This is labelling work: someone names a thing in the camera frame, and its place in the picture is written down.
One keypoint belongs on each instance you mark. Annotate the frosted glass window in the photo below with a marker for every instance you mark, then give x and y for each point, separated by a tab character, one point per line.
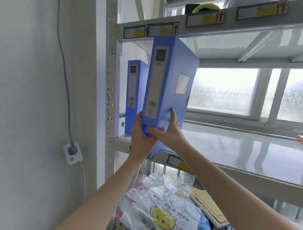
224	92

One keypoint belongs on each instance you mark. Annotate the crumpled clear plastic bag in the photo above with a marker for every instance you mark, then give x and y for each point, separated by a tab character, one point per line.
165	184

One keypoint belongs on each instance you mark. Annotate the white bag yellow smiley print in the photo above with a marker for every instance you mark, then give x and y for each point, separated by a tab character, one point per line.
161	210

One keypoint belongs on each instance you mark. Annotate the person's left thumb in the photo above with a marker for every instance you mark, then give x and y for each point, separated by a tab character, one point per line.
138	119

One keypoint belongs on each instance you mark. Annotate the grey power plug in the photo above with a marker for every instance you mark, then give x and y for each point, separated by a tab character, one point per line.
73	149

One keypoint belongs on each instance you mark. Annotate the black and yellow item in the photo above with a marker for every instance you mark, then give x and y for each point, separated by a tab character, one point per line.
201	7

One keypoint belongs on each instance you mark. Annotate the person's right forearm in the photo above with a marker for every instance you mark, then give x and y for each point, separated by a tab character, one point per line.
224	189

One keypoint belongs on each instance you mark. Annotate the white wall socket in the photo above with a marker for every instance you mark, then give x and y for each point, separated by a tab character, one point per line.
74	157

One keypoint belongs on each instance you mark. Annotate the person's left forearm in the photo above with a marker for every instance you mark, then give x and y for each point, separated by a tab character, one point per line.
104	196

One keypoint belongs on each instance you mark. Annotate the yellow shelf label red arrow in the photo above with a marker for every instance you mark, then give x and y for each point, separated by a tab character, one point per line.
163	29
204	18
176	162
261	10
134	32

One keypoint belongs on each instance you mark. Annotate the large blue file box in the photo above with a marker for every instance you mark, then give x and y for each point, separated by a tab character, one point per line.
169	78

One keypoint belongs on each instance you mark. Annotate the person's right thumb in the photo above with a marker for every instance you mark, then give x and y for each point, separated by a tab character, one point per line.
156	131

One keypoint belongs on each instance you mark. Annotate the slim blue file box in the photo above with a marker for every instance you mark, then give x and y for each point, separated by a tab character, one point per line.
137	94

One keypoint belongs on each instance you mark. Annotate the brown paper envelope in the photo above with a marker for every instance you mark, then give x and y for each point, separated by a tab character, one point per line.
208	203

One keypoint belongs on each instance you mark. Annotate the person's left hand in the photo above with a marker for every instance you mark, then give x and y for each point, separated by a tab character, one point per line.
142	144

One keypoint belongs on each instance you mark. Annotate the grey metal shelf rack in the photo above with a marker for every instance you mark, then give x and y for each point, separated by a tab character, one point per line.
236	147

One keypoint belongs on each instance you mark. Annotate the person's right hand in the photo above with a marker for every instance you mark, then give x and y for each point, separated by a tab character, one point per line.
172	139

